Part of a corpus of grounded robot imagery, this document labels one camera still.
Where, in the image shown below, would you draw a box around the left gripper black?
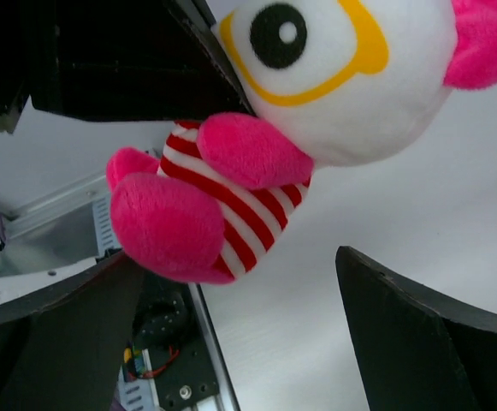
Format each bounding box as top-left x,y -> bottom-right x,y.
0,1 -> 60,134

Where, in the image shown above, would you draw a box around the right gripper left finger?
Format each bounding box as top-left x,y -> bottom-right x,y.
0,253 -> 145,410

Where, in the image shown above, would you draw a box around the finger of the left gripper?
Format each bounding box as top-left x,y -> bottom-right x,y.
29,1 -> 251,122

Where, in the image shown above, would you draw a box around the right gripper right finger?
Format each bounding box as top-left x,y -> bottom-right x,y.
335,247 -> 497,410

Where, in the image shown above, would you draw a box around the white panda plush pink limbs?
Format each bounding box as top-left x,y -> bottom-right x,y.
106,1 -> 497,284

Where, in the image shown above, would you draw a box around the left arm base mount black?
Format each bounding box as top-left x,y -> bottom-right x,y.
121,273 -> 220,410

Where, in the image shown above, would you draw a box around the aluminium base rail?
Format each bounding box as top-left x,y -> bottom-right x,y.
0,176 -> 239,410

